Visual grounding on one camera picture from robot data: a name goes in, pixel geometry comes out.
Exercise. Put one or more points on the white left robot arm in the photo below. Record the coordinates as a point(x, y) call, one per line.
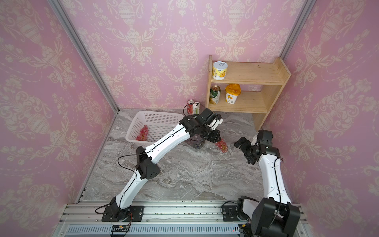
point(204, 125)

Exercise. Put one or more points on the white perforated plastic basket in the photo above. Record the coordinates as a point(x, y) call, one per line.
point(158, 123)

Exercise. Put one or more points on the green white carton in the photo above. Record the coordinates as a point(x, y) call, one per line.
point(195, 108)

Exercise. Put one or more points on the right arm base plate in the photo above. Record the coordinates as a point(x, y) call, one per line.
point(231, 214)

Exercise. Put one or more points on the green drink can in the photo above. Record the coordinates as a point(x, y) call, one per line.
point(215, 93)

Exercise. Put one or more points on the yellow can white lid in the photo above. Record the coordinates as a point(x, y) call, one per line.
point(219, 70)

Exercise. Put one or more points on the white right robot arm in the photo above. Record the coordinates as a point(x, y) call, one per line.
point(274, 215)

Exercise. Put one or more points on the aluminium rail frame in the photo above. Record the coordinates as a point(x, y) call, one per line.
point(160, 219)

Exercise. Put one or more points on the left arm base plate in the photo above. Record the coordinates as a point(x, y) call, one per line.
point(131, 214)

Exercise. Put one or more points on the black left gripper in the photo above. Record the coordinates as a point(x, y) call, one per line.
point(215, 138)

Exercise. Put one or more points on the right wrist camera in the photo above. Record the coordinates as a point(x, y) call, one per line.
point(263, 137)

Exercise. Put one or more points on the red soda can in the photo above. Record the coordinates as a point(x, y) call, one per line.
point(189, 107)

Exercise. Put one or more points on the light red grape bunch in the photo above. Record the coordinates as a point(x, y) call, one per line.
point(143, 134)
point(222, 145)

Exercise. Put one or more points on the yellow lidded cup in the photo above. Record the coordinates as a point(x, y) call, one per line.
point(232, 93)

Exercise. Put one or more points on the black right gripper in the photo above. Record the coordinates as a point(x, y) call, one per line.
point(245, 147)

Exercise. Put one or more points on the wooden shelf unit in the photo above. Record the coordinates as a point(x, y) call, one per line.
point(262, 84)

